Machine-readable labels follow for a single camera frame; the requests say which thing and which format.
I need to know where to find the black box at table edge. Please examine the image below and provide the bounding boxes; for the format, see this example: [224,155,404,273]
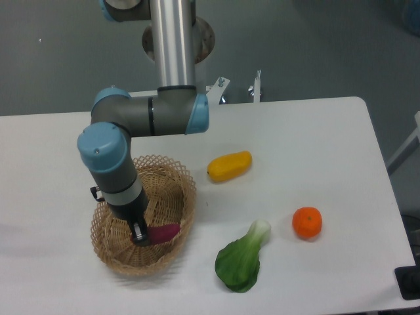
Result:
[394,265,419,301]

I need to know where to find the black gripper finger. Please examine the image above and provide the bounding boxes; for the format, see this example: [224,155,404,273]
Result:
[127,217,151,247]

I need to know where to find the orange tangerine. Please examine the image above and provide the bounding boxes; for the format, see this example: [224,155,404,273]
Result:
[292,207,323,239]

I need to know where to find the green bok choy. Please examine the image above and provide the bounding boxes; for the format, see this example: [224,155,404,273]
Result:
[215,219,271,293]

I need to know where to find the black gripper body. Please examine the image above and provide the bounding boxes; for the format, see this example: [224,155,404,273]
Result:
[90,186,148,228]

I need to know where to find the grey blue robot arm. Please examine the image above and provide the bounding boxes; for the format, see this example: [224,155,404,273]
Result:
[77,1,209,246]

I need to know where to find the woven wicker basket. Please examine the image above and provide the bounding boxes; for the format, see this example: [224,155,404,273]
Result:
[91,155,196,276]

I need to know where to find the purple sweet potato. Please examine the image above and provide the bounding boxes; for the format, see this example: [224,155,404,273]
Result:
[148,223,181,245]

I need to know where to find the white metal base frame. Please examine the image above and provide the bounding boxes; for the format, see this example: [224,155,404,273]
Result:
[128,70,263,104]

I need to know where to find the white frame at right edge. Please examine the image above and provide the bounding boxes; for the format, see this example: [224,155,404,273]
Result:
[385,112,420,176]

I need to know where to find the yellow papaya fruit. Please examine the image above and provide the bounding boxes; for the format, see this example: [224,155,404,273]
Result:
[207,151,253,182]

